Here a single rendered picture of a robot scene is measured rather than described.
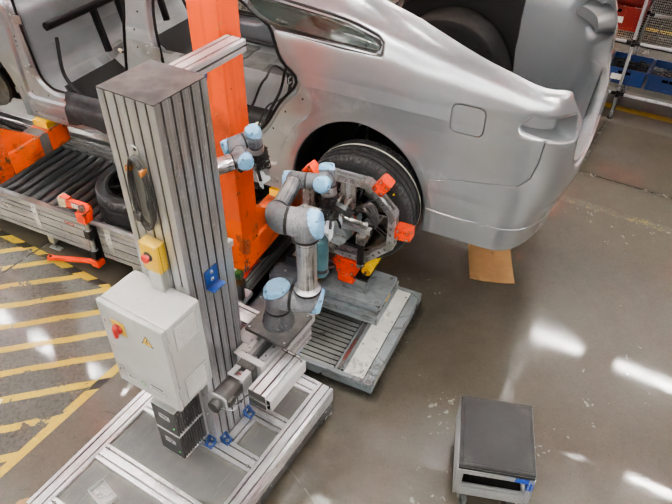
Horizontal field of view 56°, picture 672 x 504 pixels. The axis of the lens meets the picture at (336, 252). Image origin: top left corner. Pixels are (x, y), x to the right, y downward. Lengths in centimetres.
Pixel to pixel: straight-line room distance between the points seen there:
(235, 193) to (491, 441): 174
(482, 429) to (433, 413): 50
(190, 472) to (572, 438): 198
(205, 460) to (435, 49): 223
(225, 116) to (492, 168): 131
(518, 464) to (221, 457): 139
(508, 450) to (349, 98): 187
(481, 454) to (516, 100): 162
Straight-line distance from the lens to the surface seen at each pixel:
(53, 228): 480
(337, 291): 392
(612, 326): 440
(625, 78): 663
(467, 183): 331
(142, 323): 245
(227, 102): 304
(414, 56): 315
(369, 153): 339
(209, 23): 292
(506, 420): 328
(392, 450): 350
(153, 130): 211
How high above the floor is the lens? 294
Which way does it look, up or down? 40 degrees down
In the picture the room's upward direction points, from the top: 1 degrees clockwise
